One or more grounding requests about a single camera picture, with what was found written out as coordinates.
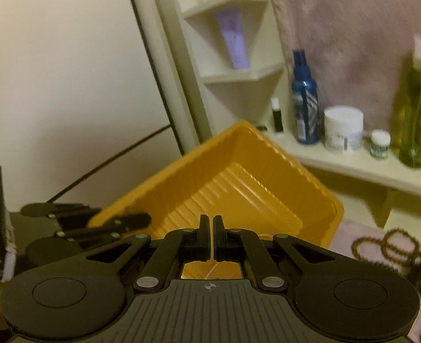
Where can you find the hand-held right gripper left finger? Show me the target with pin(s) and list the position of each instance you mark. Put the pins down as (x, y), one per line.
(204, 237)

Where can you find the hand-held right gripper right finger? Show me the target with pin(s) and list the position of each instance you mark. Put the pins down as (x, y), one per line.
(218, 237)

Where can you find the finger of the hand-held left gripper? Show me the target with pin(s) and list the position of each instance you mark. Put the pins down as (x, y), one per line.
(124, 222)
(60, 210)

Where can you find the yellow plastic tray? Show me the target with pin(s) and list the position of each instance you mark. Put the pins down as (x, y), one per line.
(239, 185)

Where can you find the black lip balm stick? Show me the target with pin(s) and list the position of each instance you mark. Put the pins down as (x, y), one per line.
(277, 116)

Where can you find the blue spray bottle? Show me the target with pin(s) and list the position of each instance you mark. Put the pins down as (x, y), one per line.
(305, 107)

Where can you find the pink fleece mat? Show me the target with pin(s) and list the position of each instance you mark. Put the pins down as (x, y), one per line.
(367, 293)

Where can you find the cream wooden shelf unit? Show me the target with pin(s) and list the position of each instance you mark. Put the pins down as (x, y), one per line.
(239, 78)

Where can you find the white cream jar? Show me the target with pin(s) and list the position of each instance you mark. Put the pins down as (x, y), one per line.
(343, 128)

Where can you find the small white-lidded jar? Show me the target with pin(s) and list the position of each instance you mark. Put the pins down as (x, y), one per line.
(380, 144)

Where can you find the purple cosmetic tube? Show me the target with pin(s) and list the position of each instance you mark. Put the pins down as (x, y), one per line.
(236, 39)

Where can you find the green spray bottle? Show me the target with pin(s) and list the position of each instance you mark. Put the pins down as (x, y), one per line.
(418, 114)

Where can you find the hanging pink towel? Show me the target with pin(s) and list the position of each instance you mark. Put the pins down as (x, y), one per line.
(346, 32)

